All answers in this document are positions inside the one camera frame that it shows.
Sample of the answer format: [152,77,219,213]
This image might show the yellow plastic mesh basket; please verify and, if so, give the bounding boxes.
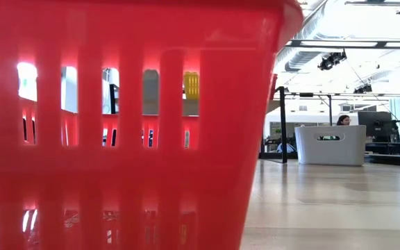
[183,72,200,101]

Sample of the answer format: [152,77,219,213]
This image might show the grey plastic bin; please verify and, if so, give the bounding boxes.
[142,69,160,101]
[294,124,367,167]

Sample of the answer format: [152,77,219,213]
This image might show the red plastic mesh basket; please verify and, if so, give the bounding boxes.
[270,73,278,101]
[0,0,304,250]

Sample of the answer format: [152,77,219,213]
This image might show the wooden shelf with black legs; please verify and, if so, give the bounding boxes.
[108,83,288,165]

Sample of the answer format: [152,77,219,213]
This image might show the pale blue rounded object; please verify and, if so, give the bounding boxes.
[276,142,297,153]

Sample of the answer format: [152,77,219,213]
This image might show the black ceiling-mounted device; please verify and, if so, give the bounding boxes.
[353,83,374,94]
[317,49,348,72]

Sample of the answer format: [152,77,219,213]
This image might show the black monitor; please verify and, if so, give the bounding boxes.
[357,110,394,138]

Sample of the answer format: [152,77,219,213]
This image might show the black background desk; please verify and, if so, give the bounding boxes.
[365,137,400,156]

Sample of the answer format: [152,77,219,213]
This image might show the black ceiling fixture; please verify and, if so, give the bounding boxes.
[344,0,400,15]

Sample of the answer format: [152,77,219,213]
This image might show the black background rig frame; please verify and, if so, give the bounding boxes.
[269,90,400,128]

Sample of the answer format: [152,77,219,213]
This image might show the silver ventilation duct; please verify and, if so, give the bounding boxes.
[276,0,329,73]

